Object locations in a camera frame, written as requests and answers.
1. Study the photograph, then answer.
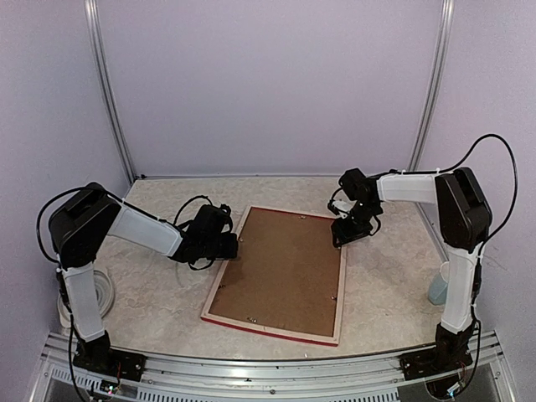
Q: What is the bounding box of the left aluminium corner post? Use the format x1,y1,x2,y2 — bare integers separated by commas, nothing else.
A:
84,0,137,184

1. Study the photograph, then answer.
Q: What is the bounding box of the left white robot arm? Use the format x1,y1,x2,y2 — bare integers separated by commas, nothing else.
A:
49,183,239,373

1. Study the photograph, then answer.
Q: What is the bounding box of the white plate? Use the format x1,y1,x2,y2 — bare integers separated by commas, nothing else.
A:
57,270,116,328

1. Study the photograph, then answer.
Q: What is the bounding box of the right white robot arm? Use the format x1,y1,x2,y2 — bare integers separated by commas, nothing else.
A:
327,167,492,334

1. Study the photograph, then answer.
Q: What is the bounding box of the right aluminium corner post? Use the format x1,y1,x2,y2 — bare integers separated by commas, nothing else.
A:
408,0,455,171

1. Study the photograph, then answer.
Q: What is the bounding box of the light blue paper cup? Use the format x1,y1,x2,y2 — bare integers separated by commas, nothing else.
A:
427,261,450,306

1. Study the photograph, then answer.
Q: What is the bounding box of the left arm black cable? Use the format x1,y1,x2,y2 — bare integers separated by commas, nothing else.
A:
36,187,93,263

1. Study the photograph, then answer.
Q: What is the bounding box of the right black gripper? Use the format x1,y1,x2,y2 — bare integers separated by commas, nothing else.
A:
331,201,380,247

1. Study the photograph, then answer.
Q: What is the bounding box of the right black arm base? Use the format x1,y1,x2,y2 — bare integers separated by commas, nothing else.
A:
399,323,475,380

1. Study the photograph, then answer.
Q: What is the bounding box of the aluminium front rail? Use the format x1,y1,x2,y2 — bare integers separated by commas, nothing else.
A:
31,330,514,402

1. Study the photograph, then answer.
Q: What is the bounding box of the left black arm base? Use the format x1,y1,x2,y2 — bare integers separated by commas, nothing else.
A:
74,332,147,382

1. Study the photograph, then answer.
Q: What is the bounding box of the red wooden picture frame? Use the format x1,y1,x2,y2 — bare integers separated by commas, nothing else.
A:
199,204,348,348

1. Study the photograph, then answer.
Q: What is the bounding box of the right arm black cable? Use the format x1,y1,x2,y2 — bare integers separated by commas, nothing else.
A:
387,133,518,242

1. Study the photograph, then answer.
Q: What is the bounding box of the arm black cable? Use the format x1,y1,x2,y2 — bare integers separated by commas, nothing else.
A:
36,187,93,263
387,133,518,242

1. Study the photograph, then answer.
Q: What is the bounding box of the aluminium corner post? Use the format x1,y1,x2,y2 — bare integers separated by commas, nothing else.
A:
84,0,137,184
408,0,455,171

